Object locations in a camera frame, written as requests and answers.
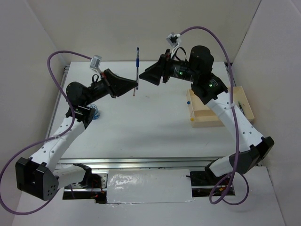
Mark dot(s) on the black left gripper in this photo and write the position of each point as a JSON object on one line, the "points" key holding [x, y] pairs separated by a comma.
{"points": [[115, 85]]}

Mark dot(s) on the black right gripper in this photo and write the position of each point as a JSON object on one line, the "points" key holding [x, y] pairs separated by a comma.
{"points": [[162, 68]]}

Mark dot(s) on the blue ballpoint pen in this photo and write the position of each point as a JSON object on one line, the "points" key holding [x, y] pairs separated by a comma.
{"points": [[137, 63]]}

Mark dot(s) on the green gel pen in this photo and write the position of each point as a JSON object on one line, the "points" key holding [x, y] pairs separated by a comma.
{"points": [[241, 108]]}

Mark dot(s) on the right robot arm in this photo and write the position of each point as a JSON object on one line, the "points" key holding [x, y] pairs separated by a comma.
{"points": [[253, 146]]}

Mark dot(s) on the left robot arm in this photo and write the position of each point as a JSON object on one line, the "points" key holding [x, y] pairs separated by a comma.
{"points": [[38, 175]]}

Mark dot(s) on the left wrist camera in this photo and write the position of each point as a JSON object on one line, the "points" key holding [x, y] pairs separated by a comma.
{"points": [[95, 62]]}

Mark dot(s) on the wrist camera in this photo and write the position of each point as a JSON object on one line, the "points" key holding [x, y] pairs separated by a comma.
{"points": [[174, 40], [95, 62]]}

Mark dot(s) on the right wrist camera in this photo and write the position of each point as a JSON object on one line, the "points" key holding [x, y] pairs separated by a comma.
{"points": [[174, 40]]}

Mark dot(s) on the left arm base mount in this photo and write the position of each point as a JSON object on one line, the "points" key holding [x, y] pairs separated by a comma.
{"points": [[91, 186]]}

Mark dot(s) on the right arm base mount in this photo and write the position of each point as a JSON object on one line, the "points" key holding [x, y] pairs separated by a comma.
{"points": [[201, 186]]}

